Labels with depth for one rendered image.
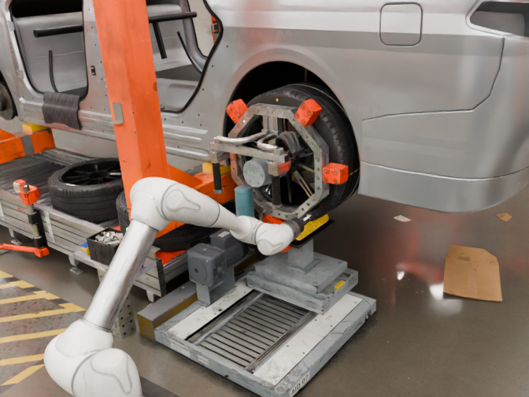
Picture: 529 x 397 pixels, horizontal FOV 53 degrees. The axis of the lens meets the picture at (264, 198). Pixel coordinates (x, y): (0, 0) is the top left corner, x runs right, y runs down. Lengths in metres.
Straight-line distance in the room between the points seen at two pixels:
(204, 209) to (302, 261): 1.13
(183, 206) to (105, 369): 0.54
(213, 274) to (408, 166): 1.09
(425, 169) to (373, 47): 0.52
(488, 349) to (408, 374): 0.43
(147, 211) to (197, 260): 0.88
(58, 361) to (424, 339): 1.69
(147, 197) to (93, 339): 0.49
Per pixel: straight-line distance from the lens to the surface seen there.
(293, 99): 2.42
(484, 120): 2.10
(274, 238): 2.17
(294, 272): 2.80
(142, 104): 2.43
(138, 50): 2.41
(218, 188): 2.44
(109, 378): 1.68
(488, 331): 2.88
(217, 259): 2.66
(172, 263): 2.91
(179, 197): 1.72
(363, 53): 2.22
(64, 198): 3.58
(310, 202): 2.42
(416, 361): 2.62
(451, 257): 3.46
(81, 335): 1.84
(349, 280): 2.86
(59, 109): 3.95
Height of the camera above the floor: 1.65
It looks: 23 degrees down
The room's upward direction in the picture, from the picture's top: 3 degrees counter-clockwise
